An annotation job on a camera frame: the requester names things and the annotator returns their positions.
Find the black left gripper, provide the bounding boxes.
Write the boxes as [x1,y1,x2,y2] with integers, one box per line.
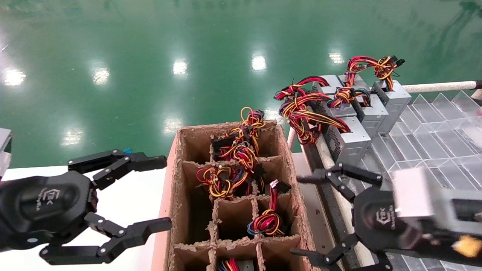
[0,149,172,265]

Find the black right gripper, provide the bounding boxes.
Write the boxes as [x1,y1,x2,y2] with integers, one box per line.
[290,163,415,271]

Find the silver power supply with wires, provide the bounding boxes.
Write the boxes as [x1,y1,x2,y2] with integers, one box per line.
[196,164,266,199]
[217,258,255,271]
[327,87,389,138]
[274,75,344,101]
[288,109,371,177]
[247,180,291,237]
[279,92,356,126]
[372,56,412,135]
[211,107,266,170]
[339,56,377,94]

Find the grey held power supply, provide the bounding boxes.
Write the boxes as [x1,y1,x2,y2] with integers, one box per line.
[392,167,482,230]

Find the brown cardboard divider box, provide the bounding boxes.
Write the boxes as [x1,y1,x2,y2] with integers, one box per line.
[151,120,320,271]

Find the clear acrylic divider tray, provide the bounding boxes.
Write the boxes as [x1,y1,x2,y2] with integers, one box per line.
[354,90,482,271]

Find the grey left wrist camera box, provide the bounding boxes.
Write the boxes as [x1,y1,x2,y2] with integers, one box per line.
[0,128,12,177]

